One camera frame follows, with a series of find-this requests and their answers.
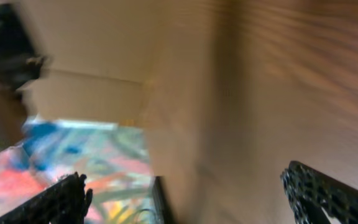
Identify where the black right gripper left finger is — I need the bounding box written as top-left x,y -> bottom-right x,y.
0,172 -> 93,224

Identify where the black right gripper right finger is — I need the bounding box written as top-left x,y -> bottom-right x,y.
280,161 -> 358,224

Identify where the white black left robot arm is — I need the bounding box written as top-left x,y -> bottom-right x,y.
0,3 -> 47,90

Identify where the brown wooden side panel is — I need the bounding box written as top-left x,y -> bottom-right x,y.
22,0 -> 244,223

